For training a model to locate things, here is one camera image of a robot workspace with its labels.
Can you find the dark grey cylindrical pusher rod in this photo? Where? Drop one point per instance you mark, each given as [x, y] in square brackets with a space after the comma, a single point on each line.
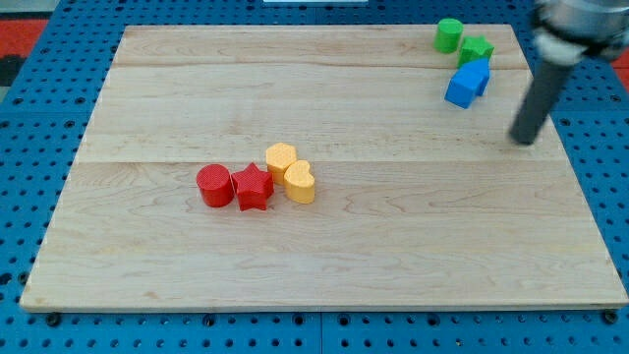
[542, 94]

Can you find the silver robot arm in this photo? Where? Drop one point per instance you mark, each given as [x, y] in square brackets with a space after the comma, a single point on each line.
[565, 33]

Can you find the green star block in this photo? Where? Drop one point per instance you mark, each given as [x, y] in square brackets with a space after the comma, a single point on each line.
[474, 48]

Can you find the red star block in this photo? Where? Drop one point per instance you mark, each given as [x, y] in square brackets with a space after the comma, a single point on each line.
[253, 187]

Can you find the blue block behind cube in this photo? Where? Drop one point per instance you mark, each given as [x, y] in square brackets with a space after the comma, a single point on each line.
[480, 67]

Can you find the green cylinder block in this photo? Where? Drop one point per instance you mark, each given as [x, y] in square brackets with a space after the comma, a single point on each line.
[447, 35]

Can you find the light wooden board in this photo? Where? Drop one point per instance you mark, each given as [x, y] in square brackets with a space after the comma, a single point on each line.
[315, 168]

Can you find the yellow heart block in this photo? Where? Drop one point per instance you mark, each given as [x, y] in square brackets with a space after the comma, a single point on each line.
[299, 182]

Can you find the yellow hexagon block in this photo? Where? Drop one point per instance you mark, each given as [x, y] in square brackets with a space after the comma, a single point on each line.
[278, 158]

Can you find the red cylinder block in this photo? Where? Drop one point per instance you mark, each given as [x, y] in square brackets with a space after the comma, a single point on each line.
[215, 184]

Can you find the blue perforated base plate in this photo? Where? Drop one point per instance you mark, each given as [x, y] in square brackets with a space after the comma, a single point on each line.
[43, 117]

